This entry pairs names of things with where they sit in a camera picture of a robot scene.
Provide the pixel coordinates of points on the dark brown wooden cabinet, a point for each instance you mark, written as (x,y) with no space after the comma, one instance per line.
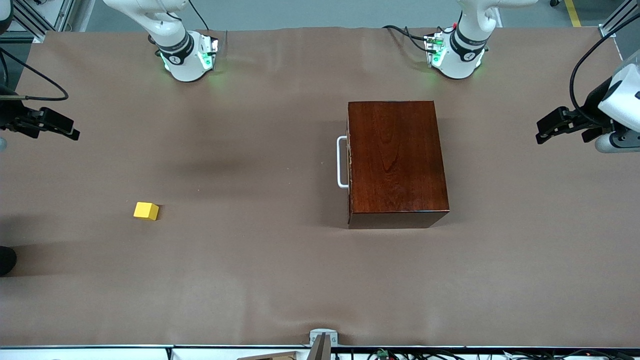
(400,165)

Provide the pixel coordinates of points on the yellow block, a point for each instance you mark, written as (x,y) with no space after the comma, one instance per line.
(145,211)

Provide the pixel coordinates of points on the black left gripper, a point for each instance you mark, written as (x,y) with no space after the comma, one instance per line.
(593,111)

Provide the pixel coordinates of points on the grey metal camera bracket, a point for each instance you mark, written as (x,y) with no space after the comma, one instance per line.
(322,334)

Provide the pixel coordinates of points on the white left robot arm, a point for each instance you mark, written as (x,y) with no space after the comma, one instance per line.
(462,55)

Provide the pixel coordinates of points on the small green circuit board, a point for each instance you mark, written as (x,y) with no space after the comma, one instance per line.
(382,354)

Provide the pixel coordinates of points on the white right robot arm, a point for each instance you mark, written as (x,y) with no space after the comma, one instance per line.
(182,65)

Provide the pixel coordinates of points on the black round object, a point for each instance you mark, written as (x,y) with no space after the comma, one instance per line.
(6,260)

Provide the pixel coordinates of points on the brown table cover sheet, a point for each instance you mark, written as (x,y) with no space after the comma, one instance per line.
(250,280)

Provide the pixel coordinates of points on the brown cardboard piece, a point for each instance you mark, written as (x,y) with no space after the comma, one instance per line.
(275,356)

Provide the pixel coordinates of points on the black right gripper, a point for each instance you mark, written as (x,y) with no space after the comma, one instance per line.
(11,118)

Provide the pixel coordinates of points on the aluminium frame profile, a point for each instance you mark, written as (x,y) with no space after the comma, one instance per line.
(617,17)

